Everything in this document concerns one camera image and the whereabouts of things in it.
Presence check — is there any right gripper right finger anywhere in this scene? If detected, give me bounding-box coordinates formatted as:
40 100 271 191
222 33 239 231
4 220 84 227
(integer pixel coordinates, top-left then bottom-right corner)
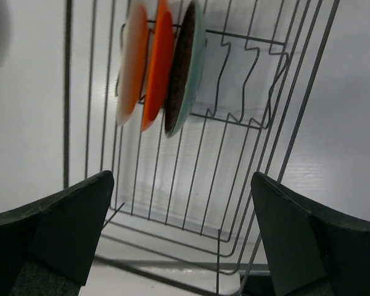
251 172 370 295

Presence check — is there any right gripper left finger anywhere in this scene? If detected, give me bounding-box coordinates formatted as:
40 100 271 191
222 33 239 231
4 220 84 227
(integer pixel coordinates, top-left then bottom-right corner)
0 170 114 295

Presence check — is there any cream plate with dark motif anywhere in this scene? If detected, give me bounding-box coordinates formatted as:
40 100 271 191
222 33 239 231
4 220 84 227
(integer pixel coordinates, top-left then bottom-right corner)
116 1 149 126

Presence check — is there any orange plate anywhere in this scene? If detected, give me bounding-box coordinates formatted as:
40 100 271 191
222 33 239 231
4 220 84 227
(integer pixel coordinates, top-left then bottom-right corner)
141 1 175 131

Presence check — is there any blue floral green plate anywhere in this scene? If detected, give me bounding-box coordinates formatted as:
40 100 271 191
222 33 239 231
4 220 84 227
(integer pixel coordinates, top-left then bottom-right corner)
165 1 207 138

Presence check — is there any grey wire dish rack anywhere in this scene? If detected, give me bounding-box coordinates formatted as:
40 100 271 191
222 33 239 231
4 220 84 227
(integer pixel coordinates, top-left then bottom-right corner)
63 1 339 295

